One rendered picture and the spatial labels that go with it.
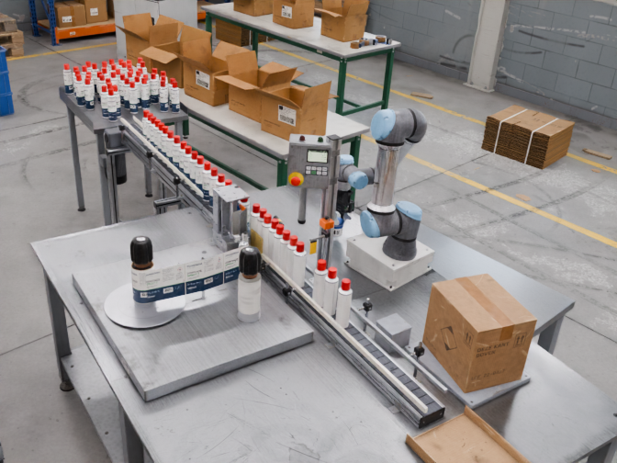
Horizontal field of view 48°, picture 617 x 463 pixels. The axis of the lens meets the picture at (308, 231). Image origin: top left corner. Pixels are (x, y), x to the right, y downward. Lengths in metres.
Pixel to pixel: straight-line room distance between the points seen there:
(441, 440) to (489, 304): 0.50
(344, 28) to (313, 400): 4.93
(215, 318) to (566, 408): 1.30
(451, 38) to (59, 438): 6.78
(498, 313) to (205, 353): 1.03
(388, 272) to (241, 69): 2.45
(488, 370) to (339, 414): 0.54
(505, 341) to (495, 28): 6.31
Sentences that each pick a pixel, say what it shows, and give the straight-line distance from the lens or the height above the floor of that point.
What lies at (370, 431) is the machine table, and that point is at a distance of 2.38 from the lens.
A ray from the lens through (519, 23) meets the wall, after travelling 8.40.
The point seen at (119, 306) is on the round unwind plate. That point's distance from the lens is 2.79.
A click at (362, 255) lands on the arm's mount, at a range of 3.07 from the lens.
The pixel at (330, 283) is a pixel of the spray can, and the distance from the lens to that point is 2.65.
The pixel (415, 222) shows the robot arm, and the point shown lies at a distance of 2.97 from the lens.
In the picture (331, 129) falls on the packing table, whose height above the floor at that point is 0.78.
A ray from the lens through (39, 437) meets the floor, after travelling 3.61.
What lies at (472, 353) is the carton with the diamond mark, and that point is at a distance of 2.45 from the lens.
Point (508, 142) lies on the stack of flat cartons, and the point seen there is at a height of 0.14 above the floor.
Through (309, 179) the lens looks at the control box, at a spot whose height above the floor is 1.33.
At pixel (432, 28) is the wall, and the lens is 9.07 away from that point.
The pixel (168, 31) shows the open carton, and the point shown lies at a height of 1.09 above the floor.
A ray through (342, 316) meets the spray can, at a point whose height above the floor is 0.94.
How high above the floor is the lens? 2.51
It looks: 30 degrees down
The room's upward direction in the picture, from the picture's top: 4 degrees clockwise
